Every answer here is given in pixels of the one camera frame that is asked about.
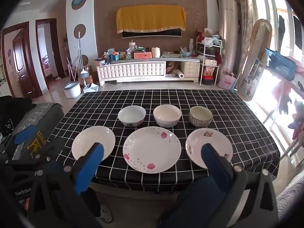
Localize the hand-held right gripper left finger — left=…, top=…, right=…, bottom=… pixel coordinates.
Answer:
left=27, top=142, right=112, bottom=228

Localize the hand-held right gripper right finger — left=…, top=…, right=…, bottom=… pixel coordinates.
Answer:
left=201, top=143, right=279, bottom=228

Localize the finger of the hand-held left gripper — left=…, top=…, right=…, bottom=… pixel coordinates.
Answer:
left=6, top=146, right=56, bottom=169
left=0, top=125, right=36, bottom=151

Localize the plain white plate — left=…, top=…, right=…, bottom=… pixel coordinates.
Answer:
left=71, top=126, right=116, bottom=161

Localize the white plate cartoon print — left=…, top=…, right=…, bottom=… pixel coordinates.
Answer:
left=185, top=128, right=234, bottom=169

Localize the grey patterned bowl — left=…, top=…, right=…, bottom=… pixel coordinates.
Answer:
left=189, top=106, right=213, bottom=127

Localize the white plate pink flower print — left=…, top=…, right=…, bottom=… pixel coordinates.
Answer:
left=123, top=126, right=182, bottom=174

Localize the white bowl pink flower print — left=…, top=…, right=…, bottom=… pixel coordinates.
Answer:
left=118, top=105, right=147, bottom=127

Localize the plain cream white bowl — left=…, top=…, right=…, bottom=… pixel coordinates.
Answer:
left=153, top=104, right=181, bottom=128

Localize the black cloth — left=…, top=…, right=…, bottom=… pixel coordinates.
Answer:
left=0, top=95, right=37, bottom=136

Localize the printed slipper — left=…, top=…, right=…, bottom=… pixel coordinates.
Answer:
left=99, top=205, right=115, bottom=222

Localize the white mop bucket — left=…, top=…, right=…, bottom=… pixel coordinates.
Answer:
left=62, top=81, right=81, bottom=99

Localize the brown wooden door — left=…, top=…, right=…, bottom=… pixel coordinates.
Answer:
left=12, top=29, right=36, bottom=98

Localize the white dustpan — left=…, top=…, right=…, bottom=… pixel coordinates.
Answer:
left=83, top=76, right=98, bottom=93

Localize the black white grid tablecloth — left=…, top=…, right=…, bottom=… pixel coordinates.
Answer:
left=49, top=89, right=282, bottom=193

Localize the pink bag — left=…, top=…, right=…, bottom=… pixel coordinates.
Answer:
left=217, top=72, right=237, bottom=91

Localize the grey textured blanket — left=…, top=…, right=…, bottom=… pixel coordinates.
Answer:
left=276, top=178, right=304, bottom=228

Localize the cardboard box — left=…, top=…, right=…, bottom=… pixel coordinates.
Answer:
left=84, top=65, right=99, bottom=83

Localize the white tufted television cabinet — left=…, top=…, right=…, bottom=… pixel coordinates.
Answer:
left=96, top=57, right=201, bottom=86

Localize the white metal shelf rack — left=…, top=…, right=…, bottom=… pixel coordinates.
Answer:
left=196, top=31, right=224, bottom=86

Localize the blue plastic basket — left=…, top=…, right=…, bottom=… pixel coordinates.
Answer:
left=265, top=48, right=299, bottom=81

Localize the pink box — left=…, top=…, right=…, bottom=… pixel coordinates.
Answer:
left=133, top=51, right=152, bottom=59

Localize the standing air conditioner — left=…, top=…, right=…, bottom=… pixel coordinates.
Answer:
left=218, top=0, right=239, bottom=76

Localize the black television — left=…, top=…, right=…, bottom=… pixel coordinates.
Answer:
left=122, top=27, right=183, bottom=39

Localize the patterned curtain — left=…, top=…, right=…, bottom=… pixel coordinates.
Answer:
left=234, top=0, right=255, bottom=61

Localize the yellow cloth cover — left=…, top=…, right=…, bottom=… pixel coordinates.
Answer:
left=116, top=5, right=186, bottom=34

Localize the white handled broom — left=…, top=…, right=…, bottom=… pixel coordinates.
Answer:
left=76, top=31, right=90, bottom=79

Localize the round wall decoration blue plate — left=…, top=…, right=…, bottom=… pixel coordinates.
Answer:
left=71, top=0, right=86, bottom=10

